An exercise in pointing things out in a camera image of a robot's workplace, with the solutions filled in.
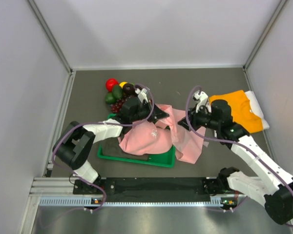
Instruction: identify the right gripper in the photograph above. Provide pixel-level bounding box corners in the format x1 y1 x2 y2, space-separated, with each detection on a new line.
178 103 220 131

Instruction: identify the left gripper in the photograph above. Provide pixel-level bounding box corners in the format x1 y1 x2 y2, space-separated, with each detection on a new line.
130 99 169 122

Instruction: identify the pink plastic bag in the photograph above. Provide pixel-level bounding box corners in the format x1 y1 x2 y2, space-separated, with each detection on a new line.
155 104 204 164

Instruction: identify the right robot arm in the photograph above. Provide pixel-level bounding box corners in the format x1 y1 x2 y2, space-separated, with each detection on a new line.
178 99 293 227

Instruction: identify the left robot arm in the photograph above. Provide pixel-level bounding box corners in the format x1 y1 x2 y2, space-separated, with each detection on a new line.
52 97 169 193

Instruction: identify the pink baseball cap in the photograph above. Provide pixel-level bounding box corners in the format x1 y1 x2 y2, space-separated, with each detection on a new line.
118 121 172 156

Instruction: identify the dark brown fruit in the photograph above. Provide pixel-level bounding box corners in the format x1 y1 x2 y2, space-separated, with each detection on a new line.
123 83 135 96

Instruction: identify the green plastic tray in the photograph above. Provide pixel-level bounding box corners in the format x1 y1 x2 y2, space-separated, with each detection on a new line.
97 113 177 169

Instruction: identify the dark red grape bunch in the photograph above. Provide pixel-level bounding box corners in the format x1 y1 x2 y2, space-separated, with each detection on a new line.
110 96 127 114

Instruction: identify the green avocado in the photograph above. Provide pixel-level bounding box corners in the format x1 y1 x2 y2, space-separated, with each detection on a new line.
112 85 123 99

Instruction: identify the yellow lemon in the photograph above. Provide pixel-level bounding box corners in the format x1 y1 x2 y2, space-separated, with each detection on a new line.
119 81 127 88

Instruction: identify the red tomato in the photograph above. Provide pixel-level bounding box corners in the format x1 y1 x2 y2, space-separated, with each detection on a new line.
105 78 119 92

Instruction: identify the dark olive folded cloth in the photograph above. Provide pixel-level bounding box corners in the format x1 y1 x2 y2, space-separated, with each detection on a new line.
101 138 149 161

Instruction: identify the orange folded t-shirt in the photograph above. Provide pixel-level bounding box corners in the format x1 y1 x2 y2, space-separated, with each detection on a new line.
209 90 263 134

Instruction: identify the white folded cloth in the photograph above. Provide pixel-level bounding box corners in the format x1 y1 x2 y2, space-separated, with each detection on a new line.
245 91 270 130

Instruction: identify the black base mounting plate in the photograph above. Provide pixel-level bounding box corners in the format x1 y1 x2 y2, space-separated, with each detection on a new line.
72 176 225 195

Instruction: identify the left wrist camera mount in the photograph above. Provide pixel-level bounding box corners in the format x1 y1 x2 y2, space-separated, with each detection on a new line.
135 88 149 103

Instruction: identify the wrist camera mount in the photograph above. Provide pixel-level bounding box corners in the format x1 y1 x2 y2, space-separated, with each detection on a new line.
135 88 149 103
192 90 211 113

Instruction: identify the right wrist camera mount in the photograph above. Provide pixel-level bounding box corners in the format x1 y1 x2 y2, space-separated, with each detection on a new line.
192 90 211 113

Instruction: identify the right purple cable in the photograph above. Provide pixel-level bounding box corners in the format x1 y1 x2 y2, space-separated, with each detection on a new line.
185 85 293 228

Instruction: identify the purple cable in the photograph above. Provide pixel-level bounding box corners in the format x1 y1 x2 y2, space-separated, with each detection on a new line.
51 84 155 213
185 85 293 228

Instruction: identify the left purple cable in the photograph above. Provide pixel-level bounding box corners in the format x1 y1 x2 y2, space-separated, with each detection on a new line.
51 84 155 213

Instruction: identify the grey slotted cable duct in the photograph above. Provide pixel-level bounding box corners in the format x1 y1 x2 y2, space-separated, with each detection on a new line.
39 197 237 207

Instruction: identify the aluminium frame rail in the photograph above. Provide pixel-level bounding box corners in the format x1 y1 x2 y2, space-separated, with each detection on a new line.
30 177 229 196

